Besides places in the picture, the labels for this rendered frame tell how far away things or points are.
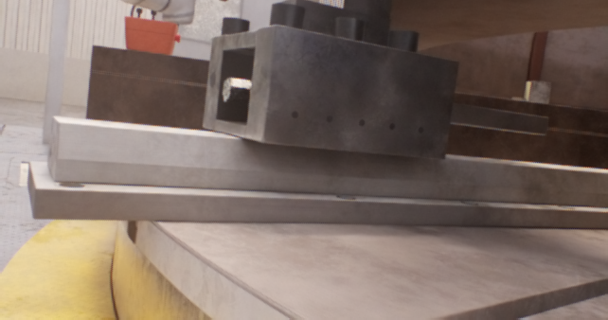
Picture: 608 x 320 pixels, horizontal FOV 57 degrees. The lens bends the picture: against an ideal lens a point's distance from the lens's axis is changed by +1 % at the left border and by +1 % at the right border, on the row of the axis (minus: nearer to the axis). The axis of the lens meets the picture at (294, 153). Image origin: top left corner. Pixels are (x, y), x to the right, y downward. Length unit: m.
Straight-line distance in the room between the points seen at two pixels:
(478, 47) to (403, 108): 3.17
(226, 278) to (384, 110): 0.54
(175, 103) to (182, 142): 1.18
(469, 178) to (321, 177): 0.42
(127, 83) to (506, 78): 3.09
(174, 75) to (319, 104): 1.25
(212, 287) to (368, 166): 0.57
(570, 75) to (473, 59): 0.98
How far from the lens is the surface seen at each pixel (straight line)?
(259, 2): 5.57
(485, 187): 1.46
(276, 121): 1.01
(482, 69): 4.36
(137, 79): 2.25
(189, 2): 1.61
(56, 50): 5.19
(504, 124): 1.55
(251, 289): 0.68
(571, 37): 4.98
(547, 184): 1.64
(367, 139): 1.11
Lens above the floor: 0.53
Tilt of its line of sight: 4 degrees down
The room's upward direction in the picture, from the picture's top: 7 degrees clockwise
